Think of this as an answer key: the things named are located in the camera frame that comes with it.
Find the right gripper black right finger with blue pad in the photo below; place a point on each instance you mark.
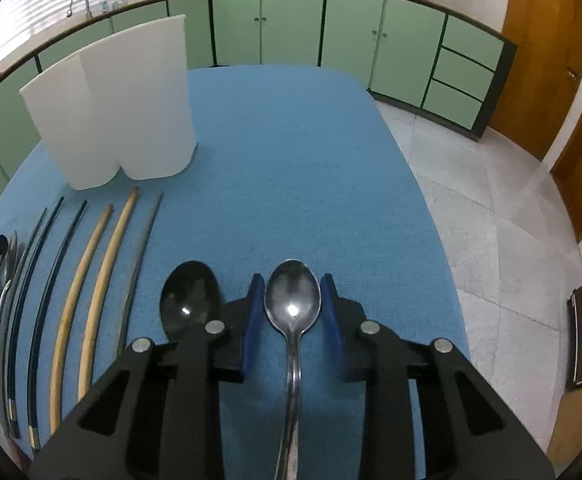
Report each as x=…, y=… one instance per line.
x=468, y=431

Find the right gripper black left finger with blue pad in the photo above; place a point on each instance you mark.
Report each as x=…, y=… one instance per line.
x=155, y=412

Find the thin grey metal chopstick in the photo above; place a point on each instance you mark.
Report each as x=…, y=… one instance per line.
x=11, y=304

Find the black chopstick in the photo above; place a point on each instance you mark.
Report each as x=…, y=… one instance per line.
x=33, y=359
x=35, y=248

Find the light wooden chopstick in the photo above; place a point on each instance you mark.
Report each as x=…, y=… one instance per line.
x=89, y=342
x=66, y=322

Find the black plastic spoon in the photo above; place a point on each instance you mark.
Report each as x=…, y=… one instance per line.
x=190, y=297

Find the silver metal spoon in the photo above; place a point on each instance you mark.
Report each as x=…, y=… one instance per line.
x=292, y=306

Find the green lower kitchen cabinets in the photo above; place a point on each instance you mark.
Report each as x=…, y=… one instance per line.
x=429, y=60

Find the white plastic utensil holder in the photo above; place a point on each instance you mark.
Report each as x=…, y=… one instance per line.
x=120, y=104

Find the chrome sink faucet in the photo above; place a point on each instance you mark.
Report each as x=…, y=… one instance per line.
x=72, y=7

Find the blue tablecloth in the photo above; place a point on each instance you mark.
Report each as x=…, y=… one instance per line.
x=292, y=162

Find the wooden door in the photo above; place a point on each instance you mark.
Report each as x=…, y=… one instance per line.
x=541, y=105

